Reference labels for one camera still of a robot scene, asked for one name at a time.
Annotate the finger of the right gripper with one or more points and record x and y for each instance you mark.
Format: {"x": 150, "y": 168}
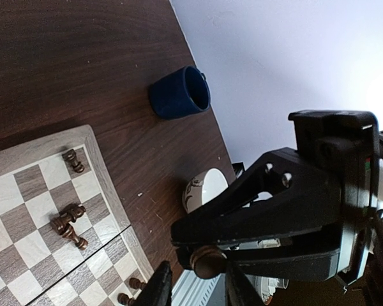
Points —
{"x": 307, "y": 261}
{"x": 280, "y": 195}

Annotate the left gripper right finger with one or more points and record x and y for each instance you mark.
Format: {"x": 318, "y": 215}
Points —
{"x": 238, "y": 289}

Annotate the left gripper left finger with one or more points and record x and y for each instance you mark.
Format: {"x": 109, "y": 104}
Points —
{"x": 158, "y": 290}

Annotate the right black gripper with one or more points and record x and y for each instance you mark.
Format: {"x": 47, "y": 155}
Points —
{"x": 350, "y": 145}

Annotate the dark pawn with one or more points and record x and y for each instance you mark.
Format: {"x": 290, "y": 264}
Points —
{"x": 137, "y": 284}
{"x": 124, "y": 299}

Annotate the dark king chess piece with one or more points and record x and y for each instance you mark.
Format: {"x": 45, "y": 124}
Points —
{"x": 208, "y": 262}

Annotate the wooden chess board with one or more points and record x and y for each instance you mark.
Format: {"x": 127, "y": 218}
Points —
{"x": 39, "y": 267}

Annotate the pile of dark chess pieces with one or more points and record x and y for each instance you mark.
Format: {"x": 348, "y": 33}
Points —
{"x": 62, "y": 225}

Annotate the white bowl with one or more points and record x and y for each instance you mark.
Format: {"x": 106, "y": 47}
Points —
{"x": 202, "y": 188}

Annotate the dark blue mug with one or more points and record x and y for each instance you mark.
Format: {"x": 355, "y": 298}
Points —
{"x": 180, "y": 94}

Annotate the front aluminium rail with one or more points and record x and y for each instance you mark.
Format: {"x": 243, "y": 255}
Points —
{"x": 191, "y": 290}

